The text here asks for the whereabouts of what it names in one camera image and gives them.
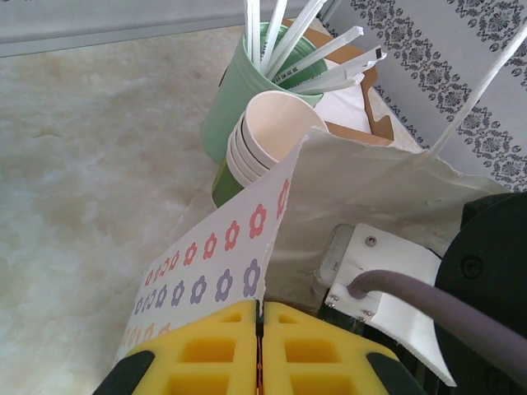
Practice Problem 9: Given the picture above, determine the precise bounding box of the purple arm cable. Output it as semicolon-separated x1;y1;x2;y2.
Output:
347;269;527;359

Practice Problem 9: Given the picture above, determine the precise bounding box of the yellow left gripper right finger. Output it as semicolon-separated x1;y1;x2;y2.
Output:
262;301;394;395

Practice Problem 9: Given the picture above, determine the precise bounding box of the white napkin stack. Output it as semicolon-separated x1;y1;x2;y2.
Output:
315;57;374;135

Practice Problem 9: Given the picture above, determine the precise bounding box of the pale green straw tumbler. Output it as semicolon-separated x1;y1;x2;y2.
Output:
200;19;326;162

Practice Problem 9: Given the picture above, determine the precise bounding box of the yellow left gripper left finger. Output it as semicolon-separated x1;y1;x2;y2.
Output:
133;300;261;395

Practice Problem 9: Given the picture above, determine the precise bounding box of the brown cardboard napkin box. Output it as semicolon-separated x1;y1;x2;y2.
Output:
282;18;397;148

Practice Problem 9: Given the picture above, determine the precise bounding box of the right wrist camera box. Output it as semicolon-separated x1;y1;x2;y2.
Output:
310;221;459;388

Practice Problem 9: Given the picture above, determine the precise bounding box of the printed white paper bag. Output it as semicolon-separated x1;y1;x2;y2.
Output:
114;24;527;374

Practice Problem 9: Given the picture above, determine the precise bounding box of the stack of white paper cups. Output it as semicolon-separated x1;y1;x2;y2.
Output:
245;91;330;170

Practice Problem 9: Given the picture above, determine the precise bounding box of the white wrapped straw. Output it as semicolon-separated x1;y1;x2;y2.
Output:
258;0;289;72
245;0;264;70
267;0;330;73
282;26;365;81
287;70;366;95
273;45;387;86

